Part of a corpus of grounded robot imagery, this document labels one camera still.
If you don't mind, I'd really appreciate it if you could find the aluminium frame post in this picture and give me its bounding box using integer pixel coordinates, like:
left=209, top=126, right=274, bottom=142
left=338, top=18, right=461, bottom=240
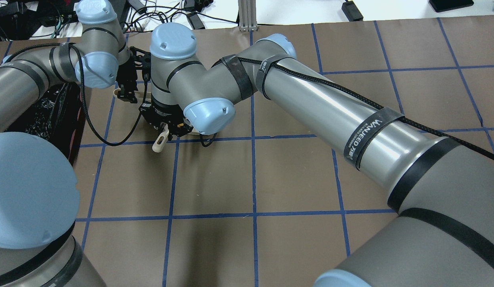
left=238, top=0, right=259, bottom=31

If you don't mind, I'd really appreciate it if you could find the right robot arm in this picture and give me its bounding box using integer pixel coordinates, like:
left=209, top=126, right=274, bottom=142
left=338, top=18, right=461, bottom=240
left=150, top=22, right=494, bottom=287

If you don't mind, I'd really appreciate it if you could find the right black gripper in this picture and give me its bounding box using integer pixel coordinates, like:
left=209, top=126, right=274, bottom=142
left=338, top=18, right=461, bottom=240
left=139, top=100, right=194, bottom=138

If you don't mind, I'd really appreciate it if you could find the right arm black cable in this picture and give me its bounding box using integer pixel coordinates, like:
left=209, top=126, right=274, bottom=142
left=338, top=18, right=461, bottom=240
left=199, top=56, right=494, bottom=165

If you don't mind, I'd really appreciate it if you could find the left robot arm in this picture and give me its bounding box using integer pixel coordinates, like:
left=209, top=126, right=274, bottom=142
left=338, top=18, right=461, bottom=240
left=0, top=0, right=137, bottom=287

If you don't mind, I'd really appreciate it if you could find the cream plastic dustpan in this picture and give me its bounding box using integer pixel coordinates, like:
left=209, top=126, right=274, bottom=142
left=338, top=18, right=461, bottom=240
left=108, top=83, right=199, bottom=142

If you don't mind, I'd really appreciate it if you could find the black power adapter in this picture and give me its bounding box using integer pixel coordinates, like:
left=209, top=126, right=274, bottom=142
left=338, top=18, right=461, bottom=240
left=341, top=0, right=364, bottom=22

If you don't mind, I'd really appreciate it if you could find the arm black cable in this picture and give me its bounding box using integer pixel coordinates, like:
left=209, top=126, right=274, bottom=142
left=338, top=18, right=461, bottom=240
left=4, top=42, right=152, bottom=146
left=199, top=56, right=494, bottom=165

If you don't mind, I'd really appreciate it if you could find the cream hand brush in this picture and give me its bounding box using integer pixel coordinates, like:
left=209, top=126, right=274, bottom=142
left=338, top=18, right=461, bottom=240
left=152, top=123, right=170, bottom=153

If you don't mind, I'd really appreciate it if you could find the black lined trash bin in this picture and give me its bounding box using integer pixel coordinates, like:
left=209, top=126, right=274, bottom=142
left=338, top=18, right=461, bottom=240
left=6, top=83, right=85, bottom=165

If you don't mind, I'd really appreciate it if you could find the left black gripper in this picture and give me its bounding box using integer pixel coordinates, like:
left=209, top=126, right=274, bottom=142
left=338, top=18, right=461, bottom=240
left=116, top=47, right=152, bottom=103

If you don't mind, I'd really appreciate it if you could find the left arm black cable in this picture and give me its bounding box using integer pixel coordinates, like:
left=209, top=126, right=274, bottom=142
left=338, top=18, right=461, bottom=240
left=4, top=42, right=152, bottom=146

